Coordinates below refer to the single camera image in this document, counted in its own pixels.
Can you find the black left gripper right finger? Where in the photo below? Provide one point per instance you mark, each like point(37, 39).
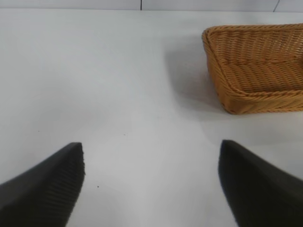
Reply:
point(262, 196)

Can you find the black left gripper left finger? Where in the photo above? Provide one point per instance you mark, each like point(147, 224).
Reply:
point(40, 196)

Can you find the woven wicker basket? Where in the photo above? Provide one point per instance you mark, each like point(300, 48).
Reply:
point(260, 71)

